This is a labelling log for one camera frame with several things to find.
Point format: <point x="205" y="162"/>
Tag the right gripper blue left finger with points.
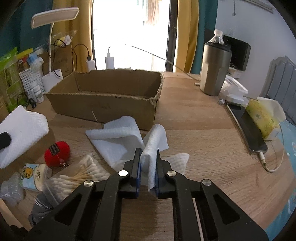
<point x="131" y="183"/>

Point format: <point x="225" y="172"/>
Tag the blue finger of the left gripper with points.
<point x="5" y="140"/>

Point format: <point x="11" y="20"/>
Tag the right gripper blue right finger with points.
<point x="164" y="188"/>

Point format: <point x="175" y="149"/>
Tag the white foam sheet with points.
<point x="25" y="129"/>
<point x="117" y="140"/>

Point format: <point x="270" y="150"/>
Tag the grey sock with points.
<point x="43" y="205"/>

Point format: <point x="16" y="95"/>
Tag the green snack package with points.
<point x="11" y="84"/>

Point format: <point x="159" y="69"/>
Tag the black cylindrical device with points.
<point x="32" y="103"/>

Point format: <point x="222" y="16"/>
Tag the cartoon duck tissue pack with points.
<point x="33" y="176"/>

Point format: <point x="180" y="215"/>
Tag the bubble wrap bag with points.
<point x="11" y="190"/>

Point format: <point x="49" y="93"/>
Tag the white pill bottle front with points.
<point x="38" y="94"/>

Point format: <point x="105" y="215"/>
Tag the white pill bottle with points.
<point x="32" y="85"/>
<point x="38" y="94"/>

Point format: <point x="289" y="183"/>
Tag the white pill bottle rear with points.
<point x="32" y="85"/>

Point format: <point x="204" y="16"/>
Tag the white perforated storage basket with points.
<point x="28" y="76"/>

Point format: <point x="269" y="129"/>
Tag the cotton swab bag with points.
<point x="63" y="183"/>

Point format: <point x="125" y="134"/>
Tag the white desk lamp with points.
<point x="50" y="18"/>

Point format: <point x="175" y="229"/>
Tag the brown cardboard box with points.
<point x="106" y="95"/>

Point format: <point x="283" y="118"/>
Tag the black smartphone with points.
<point x="251" y="134"/>

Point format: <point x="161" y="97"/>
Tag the white plastic container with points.
<point x="233" y="92"/>

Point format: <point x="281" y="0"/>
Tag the yellow tissue pack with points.
<point x="267" y="115"/>

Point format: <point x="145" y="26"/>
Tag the stainless steel tumbler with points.
<point x="215" y="63"/>

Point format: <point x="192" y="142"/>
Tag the grey padded headboard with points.
<point x="280" y="85"/>

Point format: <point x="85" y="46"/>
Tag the black television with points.
<point x="240" y="52"/>

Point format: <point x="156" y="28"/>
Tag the clear plastic water bottle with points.
<point x="218" y="37"/>

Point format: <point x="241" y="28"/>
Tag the red plush ball keychain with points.
<point x="57" y="155"/>

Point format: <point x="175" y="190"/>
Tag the white charger with black cable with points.
<point x="90" y="63"/>

